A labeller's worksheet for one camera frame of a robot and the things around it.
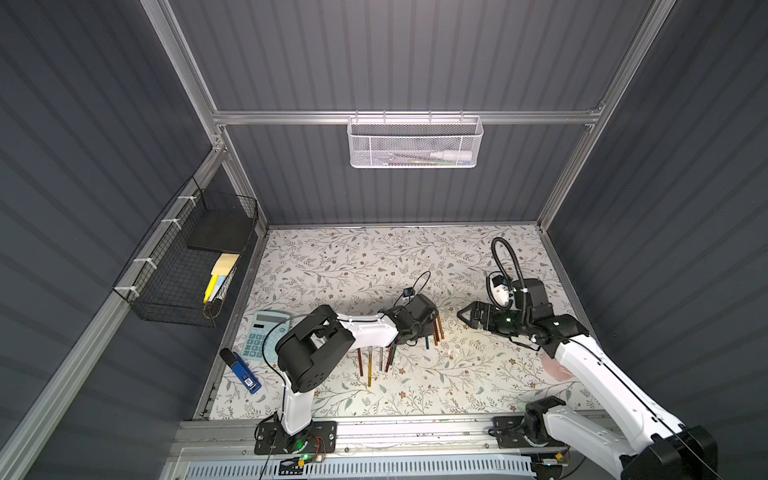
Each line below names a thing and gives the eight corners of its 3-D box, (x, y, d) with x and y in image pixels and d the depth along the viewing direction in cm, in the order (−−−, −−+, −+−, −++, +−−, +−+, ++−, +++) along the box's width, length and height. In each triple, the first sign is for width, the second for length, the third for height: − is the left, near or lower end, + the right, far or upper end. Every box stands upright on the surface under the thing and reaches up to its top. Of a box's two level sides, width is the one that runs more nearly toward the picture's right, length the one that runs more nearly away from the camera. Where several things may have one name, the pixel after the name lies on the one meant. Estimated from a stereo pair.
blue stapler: (225, 358, 88) (218, 352, 84) (234, 350, 89) (227, 344, 86) (254, 394, 81) (248, 389, 78) (264, 386, 83) (258, 381, 79)
